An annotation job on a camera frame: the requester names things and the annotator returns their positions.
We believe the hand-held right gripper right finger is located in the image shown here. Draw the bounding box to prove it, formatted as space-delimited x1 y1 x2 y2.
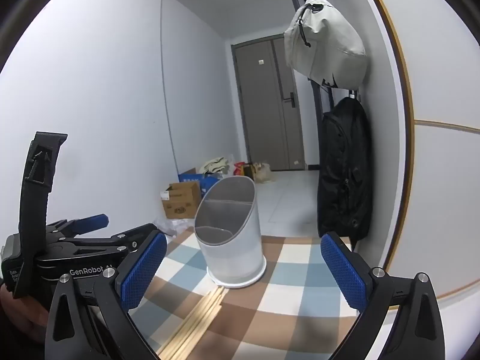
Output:
320 231 448 360

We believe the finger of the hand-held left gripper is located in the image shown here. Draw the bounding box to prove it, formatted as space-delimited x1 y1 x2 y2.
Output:
45 214 110 239
56 223 162 260

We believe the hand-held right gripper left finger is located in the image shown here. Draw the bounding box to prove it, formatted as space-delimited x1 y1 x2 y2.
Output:
44 231 168 360

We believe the pile of wooden chopsticks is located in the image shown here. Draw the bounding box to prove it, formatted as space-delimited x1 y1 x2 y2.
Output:
155 286 227 360

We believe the white grey utensil holder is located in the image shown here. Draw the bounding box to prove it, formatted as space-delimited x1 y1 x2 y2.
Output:
194 175 268 289

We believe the person's left hand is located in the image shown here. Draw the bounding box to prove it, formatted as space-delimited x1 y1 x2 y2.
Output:
0 285 50 346

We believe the checkered tablecloth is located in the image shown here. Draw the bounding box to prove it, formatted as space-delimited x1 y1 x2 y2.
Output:
127 229 379 360

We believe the grey plastic mailer bag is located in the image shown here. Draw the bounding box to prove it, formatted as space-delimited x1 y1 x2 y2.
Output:
155 217 196 238

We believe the brown cardboard box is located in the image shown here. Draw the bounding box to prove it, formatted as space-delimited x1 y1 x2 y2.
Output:
160 181 203 219

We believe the black backpack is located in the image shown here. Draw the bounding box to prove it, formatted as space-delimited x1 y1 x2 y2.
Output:
317 97 374 250

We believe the blue cardboard box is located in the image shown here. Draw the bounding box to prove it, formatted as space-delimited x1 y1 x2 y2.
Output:
178 168 222 199

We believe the white cabinet with gold trim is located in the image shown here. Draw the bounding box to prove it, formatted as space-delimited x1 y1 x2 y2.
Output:
360 0 480 360

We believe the beige plastic bag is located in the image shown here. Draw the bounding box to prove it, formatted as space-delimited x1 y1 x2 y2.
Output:
253 162 271 184

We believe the white bag with beige cloth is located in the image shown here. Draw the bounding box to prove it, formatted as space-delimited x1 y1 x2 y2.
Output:
200 154 235 176

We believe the red yellow black bag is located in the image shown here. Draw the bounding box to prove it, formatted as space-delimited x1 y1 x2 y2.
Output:
233 160 256 181

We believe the grey entrance door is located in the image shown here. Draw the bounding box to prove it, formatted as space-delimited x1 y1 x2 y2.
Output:
230 34 306 171

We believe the grey sling bag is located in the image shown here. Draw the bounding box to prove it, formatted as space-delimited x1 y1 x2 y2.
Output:
284 0 368 90

